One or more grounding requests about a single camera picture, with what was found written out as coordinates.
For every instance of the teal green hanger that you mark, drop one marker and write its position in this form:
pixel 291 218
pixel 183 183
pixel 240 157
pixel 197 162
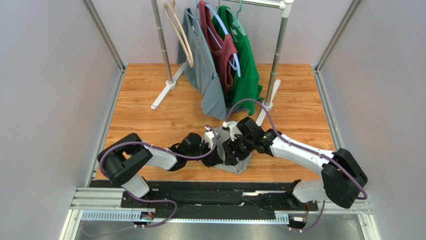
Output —
pixel 236 27

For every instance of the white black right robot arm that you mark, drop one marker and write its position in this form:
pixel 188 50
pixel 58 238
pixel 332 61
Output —
pixel 341 178

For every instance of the wooden hanger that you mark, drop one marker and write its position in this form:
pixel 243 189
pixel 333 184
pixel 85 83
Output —
pixel 171 15

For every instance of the maroon hanging shirt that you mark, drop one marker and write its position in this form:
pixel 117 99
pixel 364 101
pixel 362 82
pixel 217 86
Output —
pixel 220 43

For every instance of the green hanging shirt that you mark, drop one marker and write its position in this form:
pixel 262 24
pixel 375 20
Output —
pixel 247 85

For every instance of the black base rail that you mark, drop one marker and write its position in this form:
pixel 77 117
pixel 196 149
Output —
pixel 212 200

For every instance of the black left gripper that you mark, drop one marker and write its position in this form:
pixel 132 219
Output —
pixel 211 159

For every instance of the blue-grey hanging shirt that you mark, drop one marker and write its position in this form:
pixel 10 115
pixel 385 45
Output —
pixel 203 75

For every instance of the light grey cloth napkin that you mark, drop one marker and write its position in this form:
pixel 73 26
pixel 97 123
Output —
pixel 241 164

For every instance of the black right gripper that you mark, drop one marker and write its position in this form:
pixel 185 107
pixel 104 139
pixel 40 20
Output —
pixel 230 150

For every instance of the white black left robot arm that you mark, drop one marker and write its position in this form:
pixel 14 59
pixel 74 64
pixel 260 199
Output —
pixel 122 161

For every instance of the light blue hanger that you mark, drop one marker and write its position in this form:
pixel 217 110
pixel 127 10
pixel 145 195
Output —
pixel 235 63

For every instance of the white clothes rack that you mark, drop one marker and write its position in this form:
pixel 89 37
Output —
pixel 172 78

